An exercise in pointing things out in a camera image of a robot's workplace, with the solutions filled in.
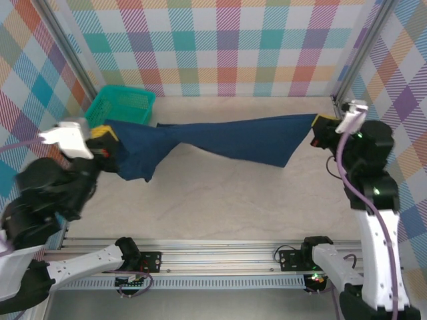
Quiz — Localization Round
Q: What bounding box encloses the dark blue t-shirt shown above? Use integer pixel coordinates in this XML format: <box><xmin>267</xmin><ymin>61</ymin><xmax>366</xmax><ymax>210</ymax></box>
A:
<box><xmin>105</xmin><ymin>113</ymin><xmax>318</xmax><ymax>183</ymax></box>

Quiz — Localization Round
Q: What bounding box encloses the teal plastic mesh basket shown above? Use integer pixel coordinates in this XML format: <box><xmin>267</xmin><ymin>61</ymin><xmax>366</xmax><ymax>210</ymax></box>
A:
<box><xmin>84</xmin><ymin>85</ymin><xmax>157</xmax><ymax>127</ymax></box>

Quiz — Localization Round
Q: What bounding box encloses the small board with green terminals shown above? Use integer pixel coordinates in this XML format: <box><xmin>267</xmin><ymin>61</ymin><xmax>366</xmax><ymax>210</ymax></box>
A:
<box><xmin>115</xmin><ymin>273</ymin><xmax>147</xmax><ymax>288</ymax></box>

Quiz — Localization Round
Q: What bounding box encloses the small board with lit LEDs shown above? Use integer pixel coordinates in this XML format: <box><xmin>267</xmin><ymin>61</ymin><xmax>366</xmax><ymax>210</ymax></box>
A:
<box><xmin>305</xmin><ymin>272</ymin><xmax>327</xmax><ymax>286</ymax></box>

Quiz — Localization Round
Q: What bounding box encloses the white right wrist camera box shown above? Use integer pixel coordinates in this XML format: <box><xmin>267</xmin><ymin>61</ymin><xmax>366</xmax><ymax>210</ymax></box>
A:
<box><xmin>335</xmin><ymin>99</ymin><xmax>370</xmax><ymax>134</ymax></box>

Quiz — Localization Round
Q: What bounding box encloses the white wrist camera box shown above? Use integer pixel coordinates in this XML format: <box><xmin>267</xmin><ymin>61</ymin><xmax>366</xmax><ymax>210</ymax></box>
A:
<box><xmin>335</xmin><ymin>99</ymin><xmax>370</xmax><ymax>134</ymax></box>
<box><xmin>38</xmin><ymin>117</ymin><xmax>95</xmax><ymax>160</ymax></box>

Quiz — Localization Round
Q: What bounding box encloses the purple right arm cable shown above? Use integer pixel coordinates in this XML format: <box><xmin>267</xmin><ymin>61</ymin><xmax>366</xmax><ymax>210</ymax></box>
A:
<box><xmin>308</xmin><ymin>113</ymin><xmax>401</xmax><ymax>320</ymax></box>

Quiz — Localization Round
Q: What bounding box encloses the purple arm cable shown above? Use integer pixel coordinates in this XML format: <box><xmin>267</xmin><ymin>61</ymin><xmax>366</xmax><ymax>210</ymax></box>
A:
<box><xmin>0</xmin><ymin>139</ymin><xmax>155</xmax><ymax>299</ymax></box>
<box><xmin>308</xmin><ymin>113</ymin><xmax>401</xmax><ymax>320</ymax></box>

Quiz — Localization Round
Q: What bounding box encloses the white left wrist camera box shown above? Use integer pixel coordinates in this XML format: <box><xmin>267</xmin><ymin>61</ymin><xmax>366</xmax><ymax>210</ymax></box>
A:
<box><xmin>38</xmin><ymin>117</ymin><xmax>95</xmax><ymax>160</ymax></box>

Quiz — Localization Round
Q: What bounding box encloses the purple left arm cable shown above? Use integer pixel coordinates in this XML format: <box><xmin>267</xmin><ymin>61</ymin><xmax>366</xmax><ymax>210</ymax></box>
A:
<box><xmin>0</xmin><ymin>139</ymin><xmax>155</xmax><ymax>299</ymax></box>

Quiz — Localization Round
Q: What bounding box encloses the aluminium frame post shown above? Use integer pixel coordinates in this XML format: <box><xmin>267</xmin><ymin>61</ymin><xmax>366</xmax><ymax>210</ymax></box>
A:
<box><xmin>332</xmin><ymin>0</ymin><xmax>400</xmax><ymax>101</ymax></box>
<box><xmin>41</xmin><ymin>0</ymin><xmax>99</xmax><ymax>101</ymax></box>

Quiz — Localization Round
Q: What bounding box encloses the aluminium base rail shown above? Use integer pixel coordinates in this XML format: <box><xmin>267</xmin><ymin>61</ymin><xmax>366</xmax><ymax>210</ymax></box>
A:
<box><xmin>43</xmin><ymin>237</ymin><xmax>363</xmax><ymax>277</ymax></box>

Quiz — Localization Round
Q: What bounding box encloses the white slotted cable duct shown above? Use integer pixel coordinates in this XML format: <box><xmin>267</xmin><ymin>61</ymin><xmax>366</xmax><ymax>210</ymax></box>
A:
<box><xmin>58</xmin><ymin>275</ymin><xmax>306</xmax><ymax>290</ymax></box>

